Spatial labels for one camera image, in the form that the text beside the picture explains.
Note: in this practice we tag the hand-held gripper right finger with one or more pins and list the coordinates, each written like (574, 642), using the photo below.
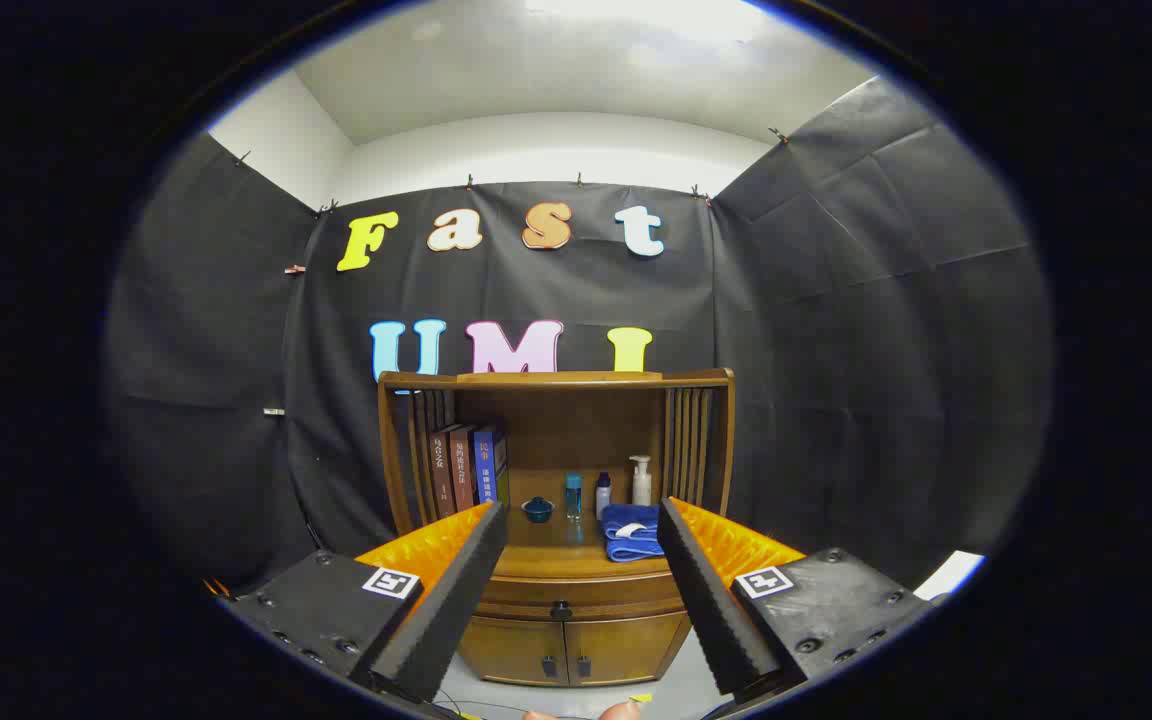
(711, 600)

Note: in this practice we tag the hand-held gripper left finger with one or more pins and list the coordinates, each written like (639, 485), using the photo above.
(456, 600)

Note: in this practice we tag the wooden drawer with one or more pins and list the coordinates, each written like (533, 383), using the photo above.
(616, 597)

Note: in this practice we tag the black drawer knob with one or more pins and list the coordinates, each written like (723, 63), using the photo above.
(561, 609)

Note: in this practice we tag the wooden cabinet door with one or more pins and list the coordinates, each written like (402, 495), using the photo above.
(506, 650)
(631, 645)

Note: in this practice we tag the wooden countertop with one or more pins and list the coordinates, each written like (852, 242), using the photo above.
(561, 545)

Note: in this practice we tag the wooden cabinet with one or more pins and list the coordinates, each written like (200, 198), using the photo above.
(576, 420)

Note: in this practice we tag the blue folded towel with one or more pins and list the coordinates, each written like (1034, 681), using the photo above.
(631, 540)

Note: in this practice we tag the blue lidded teacup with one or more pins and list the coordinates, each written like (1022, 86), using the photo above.
(537, 510)

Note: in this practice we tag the dark brown book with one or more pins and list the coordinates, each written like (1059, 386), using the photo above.
(441, 470)

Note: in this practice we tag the white pump bottle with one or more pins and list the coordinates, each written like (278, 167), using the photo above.
(641, 488)

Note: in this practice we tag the blue book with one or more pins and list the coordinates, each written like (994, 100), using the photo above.
(484, 465)

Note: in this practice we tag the white bottle blue cap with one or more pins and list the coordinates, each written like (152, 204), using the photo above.
(603, 498)

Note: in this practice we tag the clear blue tall bottle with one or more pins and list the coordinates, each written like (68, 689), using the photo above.
(573, 497)

